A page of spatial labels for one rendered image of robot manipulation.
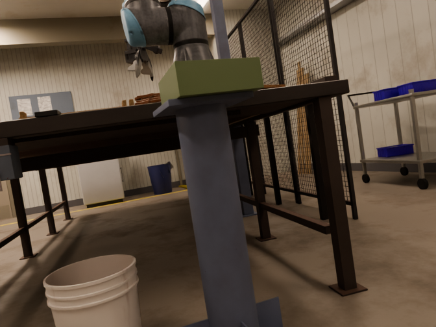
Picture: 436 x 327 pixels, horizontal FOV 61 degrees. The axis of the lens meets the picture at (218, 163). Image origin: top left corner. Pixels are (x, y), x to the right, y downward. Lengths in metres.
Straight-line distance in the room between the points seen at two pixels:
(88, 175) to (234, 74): 5.51
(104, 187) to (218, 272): 5.37
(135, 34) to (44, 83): 6.27
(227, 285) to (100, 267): 0.52
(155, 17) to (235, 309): 0.95
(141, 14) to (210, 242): 0.74
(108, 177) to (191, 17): 5.39
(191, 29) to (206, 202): 0.54
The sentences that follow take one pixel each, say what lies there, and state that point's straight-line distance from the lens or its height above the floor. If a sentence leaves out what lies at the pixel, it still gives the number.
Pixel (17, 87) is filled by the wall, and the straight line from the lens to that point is 7.48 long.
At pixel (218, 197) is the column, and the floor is 0.56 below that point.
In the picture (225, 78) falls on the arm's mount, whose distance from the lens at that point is 1.10.
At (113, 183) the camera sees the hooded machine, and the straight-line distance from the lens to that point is 6.48.
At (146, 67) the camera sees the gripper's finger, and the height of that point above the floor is 1.13.
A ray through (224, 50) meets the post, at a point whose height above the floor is 1.59.
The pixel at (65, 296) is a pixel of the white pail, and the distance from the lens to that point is 1.27.
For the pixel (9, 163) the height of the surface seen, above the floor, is 0.76.
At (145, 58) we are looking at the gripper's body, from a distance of 1.79.
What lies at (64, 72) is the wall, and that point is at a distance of 7.46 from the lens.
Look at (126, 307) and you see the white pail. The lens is 1.31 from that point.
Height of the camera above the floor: 0.72
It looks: 3 degrees down
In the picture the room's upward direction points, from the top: 9 degrees counter-clockwise
